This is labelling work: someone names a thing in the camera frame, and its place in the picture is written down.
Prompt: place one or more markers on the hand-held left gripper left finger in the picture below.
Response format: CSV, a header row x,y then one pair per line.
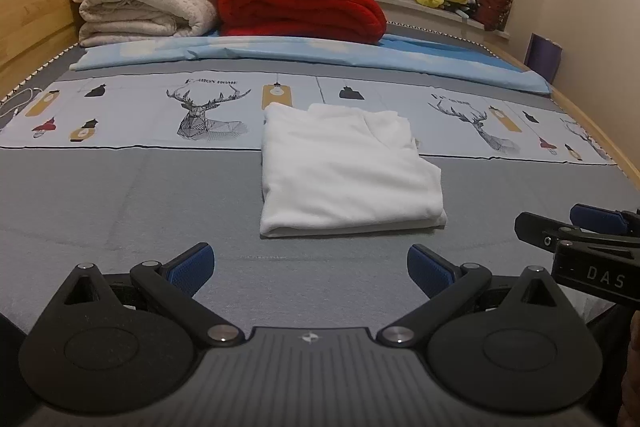
x,y
197,264

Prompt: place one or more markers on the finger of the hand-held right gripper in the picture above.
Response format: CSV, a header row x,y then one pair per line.
x,y
597,217
537,229

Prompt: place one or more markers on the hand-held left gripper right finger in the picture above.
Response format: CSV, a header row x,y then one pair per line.
x,y
427,264

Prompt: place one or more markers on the white small garment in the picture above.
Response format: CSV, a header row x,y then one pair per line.
x,y
345,177

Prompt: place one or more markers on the person's right forearm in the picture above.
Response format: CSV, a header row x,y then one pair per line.
x,y
631,357

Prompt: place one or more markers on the deer print bedsheet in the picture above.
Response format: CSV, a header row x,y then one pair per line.
x,y
125,117

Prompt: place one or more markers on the dark red bag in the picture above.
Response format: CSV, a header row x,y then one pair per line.
x,y
495,2

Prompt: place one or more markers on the light blue quilt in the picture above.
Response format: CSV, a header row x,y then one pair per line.
x,y
300,54

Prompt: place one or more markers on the white window sill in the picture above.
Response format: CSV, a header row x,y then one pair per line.
x,y
400,9

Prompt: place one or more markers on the red folded blanket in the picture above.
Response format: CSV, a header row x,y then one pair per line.
x,y
300,4

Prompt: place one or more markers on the wooden bed side panel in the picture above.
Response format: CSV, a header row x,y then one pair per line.
x,y
35,7

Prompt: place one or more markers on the wooden bed rail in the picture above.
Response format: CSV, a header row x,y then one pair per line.
x,y
595,127

